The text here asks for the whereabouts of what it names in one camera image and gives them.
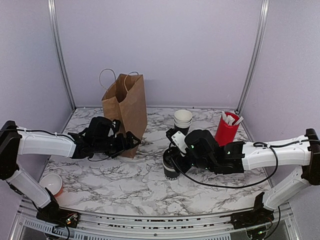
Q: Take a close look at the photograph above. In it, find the red utensil cup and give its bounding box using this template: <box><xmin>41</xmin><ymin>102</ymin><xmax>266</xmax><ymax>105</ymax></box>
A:
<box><xmin>214</xmin><ymin>111</ymin><xmax>243</xmax><ymax>147</ymax></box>

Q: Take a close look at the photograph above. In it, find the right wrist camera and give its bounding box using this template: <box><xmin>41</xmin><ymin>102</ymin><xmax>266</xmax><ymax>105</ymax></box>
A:
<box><xmin>165</xmin><ymin>128</ymin><xmax>188</xmax><ymax>154</ymax></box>

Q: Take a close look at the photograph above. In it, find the orange white bowl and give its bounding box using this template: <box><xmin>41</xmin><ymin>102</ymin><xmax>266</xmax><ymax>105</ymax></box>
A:
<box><xmin>39</xmin><ymin>173</ymin><xmax>63</xmax><ymax>197</ymax></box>

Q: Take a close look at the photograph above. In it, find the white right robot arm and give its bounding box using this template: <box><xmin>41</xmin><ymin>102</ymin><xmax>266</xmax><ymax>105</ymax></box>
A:
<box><xmin>163</xmin><ymin>128</ymin><xmax>320</xmax><ymax>229</ymax></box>

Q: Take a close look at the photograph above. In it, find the left aluminium frame post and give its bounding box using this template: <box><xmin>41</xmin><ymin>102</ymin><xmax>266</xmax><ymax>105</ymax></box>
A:
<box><xmin>47</xmin><ymin>0</ymin><xmax>76</xmax><ymax>112</ymax></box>

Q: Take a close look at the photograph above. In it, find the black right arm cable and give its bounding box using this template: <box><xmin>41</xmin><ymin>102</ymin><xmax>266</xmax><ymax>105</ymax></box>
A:
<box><xmin>166</xmin><ymin>141</ymin><xmax>280</xmax><ymax>190</ymax></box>

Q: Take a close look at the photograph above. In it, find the brown paper bag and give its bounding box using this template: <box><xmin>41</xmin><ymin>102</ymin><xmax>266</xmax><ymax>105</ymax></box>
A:
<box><xmin>99</xmin><ymin>68</ymin><xmax>148</xmax><ymax>160</ymax></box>

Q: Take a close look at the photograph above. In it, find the aluminium frame post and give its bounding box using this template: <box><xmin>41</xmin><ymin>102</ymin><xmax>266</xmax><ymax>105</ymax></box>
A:
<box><xmin>47</xmin><ymin>0</ymin><xmax>76</xmax><ymax>112</ymax></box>
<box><xmin>236</xmin><ymin>0</ymin><xmax>270</xmax><ymax>114</ymax></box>

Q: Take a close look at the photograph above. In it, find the single black coffee cup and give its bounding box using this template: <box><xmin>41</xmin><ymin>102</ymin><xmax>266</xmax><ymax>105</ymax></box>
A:
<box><xmin>162</xmin><ymin>147</ymin><xmax>180</xmax><ymax>181</ymax></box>

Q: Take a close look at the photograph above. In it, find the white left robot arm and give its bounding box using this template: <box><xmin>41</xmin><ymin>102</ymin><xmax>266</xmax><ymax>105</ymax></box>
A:
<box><xmin>0</xmin><ymin>116</ymin><xmax>141</xmax><ymax>225</ymax></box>

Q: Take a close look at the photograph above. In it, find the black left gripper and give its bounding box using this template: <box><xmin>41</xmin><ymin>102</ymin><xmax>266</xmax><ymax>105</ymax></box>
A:
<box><xmin>94</xmin><ymin>131</ymin><xmax>141</xmax><ymax>159</ymax></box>

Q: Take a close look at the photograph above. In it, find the right aluminium frame post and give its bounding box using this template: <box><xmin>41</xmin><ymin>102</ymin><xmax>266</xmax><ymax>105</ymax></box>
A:
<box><xmin>236</xmin><ymin>0</ymin><xmax>270</xmax><ymax>114</ymax></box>

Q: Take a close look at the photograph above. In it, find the stack of paper coffee cups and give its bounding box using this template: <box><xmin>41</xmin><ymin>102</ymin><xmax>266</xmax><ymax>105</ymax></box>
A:
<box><xmin>173</xmin><ymin>109</ymin><xmax>193</xmax><ymax>136</ymax></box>

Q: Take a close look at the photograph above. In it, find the front aluminium rail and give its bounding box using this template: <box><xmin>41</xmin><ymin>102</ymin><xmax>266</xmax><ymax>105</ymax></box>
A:
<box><xmin>9</xmin><ymin>199</ymin><xmax>301</xmax><ymax>240</ymax></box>

